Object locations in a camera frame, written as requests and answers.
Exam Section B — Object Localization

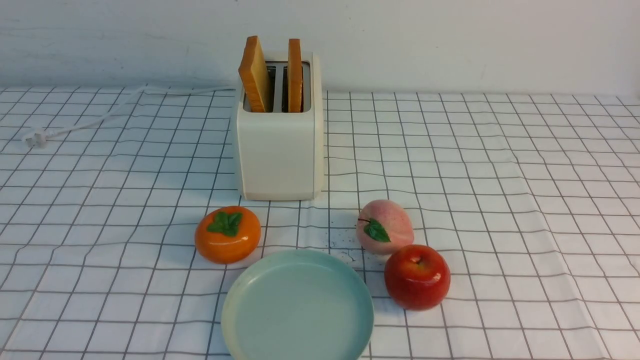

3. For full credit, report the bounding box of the toast slice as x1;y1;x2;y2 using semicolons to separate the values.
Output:
238;35;273;113
287;38;304;113

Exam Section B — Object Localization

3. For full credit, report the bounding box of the white two-slot toaster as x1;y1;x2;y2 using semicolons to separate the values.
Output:
230;51;326;201

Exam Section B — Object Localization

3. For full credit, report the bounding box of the pink peach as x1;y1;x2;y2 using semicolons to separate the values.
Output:
355;199;415;255

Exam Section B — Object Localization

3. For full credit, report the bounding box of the orange persimmon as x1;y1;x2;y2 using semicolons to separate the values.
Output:
194;205;262;265

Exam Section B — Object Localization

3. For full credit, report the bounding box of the light green plate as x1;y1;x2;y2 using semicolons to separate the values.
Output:
221;249;375;360

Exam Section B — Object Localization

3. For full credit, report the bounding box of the red apple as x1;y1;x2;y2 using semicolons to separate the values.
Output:
384;244;451;312

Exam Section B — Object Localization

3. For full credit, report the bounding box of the white grid tablecloth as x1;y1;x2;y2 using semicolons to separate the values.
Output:
0;88;640;360

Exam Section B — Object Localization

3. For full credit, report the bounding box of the white power cable with plug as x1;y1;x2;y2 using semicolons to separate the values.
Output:
22;85;237;149

